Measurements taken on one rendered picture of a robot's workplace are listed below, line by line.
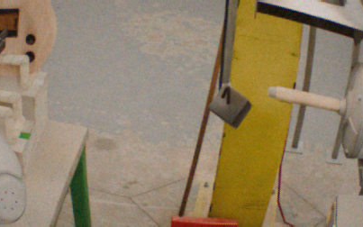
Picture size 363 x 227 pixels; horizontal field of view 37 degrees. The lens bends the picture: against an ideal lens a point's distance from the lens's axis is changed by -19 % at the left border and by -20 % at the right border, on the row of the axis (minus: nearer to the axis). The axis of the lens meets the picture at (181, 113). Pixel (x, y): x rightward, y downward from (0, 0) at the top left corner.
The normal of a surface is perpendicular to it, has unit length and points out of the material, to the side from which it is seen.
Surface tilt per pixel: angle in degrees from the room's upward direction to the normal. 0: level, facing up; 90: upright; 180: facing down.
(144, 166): 0
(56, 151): 0
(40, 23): 90
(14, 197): 74
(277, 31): 90
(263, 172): 90
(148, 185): 0
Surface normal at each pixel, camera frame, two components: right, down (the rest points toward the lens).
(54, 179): 0.09, -0.84
